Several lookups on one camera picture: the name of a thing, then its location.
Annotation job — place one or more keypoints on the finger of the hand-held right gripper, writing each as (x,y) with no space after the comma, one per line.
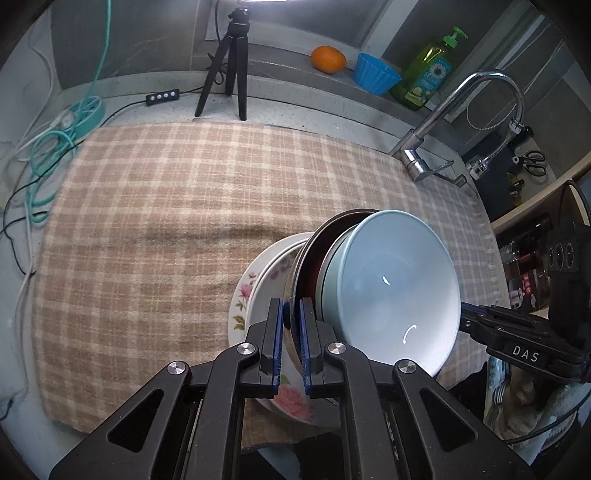
(475,318)

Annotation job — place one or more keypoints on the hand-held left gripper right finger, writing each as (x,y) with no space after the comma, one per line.
(304,341)

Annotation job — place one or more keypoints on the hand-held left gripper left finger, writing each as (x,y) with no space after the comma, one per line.
(277,341)

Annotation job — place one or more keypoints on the large rose floral plate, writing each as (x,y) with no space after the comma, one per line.
(265,295)

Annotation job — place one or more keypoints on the small flower floral plate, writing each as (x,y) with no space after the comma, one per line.
(240,304)

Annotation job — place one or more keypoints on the plain stainless steel bowl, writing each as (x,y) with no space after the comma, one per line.
(300,272)

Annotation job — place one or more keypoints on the white ceramic bowl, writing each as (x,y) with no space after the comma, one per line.
(392,286)

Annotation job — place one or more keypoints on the red and black box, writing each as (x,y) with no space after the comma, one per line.
(528,290)

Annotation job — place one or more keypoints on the dark bottle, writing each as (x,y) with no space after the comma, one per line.
(531,235)

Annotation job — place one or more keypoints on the beige wooden shelf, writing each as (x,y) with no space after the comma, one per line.
(521,214)

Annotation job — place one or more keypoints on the dark blue knife block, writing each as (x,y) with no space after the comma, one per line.
(503,194)

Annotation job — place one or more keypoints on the small chrome stub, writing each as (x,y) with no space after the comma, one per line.
(459,181)

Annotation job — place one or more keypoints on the checkered beige cloth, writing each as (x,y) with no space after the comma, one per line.
(161,230)

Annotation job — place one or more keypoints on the chrome faucet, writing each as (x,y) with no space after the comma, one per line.
(415,157)

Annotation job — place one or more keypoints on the green dish soap bottle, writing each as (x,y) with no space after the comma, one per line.
(427,74)

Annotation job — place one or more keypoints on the blue ribbed cup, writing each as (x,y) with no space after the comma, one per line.
(376,74)

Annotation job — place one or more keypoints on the orange mandarin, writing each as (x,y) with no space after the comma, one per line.
(328,60)

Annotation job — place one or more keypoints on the black tripod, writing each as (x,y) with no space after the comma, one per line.
(235,55)

